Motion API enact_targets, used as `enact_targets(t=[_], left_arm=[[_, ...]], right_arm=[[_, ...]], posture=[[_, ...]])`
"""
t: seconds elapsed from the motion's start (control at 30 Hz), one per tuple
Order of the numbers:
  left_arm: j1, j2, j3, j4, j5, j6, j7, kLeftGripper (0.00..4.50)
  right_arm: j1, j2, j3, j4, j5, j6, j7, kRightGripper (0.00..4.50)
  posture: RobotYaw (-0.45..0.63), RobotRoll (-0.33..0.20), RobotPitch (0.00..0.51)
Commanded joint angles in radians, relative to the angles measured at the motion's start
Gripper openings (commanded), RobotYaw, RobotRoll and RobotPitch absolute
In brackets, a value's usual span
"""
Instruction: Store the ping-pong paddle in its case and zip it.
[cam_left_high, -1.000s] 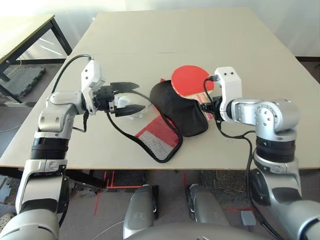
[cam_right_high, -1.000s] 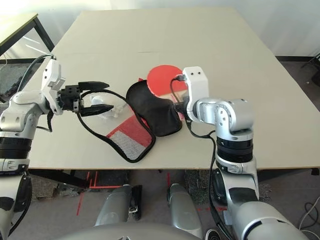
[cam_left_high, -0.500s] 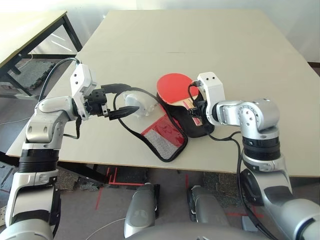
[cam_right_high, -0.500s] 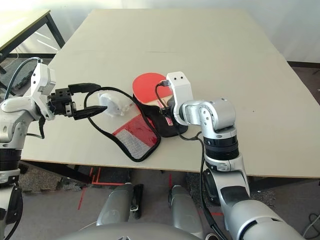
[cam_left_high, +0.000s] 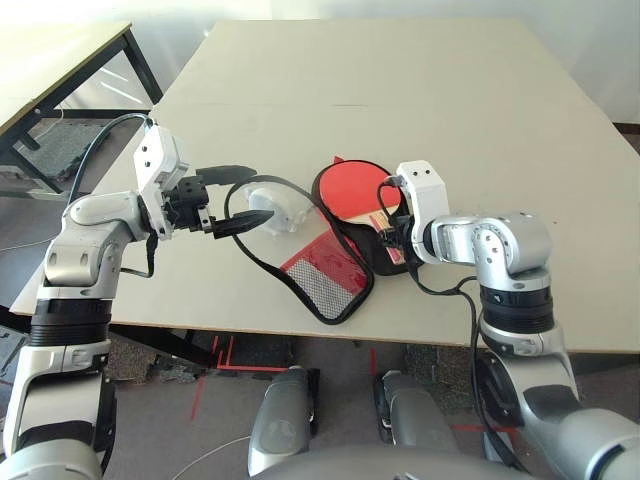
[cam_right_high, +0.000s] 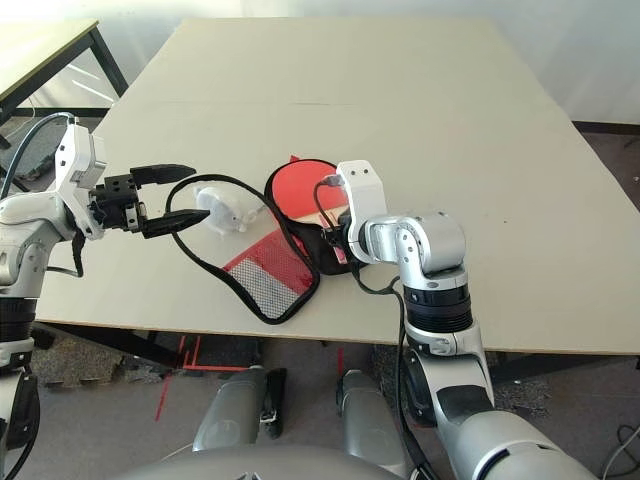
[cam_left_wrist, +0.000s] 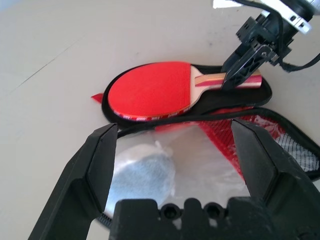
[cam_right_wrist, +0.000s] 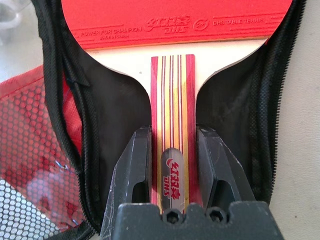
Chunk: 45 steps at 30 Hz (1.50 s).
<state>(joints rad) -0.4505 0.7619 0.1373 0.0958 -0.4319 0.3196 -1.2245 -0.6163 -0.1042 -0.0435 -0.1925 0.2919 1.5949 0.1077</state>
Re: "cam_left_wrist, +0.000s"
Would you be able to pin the red black paddle case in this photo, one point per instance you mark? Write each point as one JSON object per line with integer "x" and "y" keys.
{"x": 250, "y": 100}

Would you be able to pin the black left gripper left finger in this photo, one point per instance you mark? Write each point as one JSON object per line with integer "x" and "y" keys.
{"x": 82, "y": 180}

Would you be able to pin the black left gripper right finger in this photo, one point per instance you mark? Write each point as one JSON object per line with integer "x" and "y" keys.
{"x": 275, "y": 175}

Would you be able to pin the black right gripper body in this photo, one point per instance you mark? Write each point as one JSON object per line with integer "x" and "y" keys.
{"x": 270, "y": 32}

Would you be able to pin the red ping-pong paddle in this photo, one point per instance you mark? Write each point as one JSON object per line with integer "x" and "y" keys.
{"x": 150, "y": 87}

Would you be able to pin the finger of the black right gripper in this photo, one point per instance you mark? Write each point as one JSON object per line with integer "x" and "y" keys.
{"x": 246, "y": 67}
{"x": 231, "y": 61}

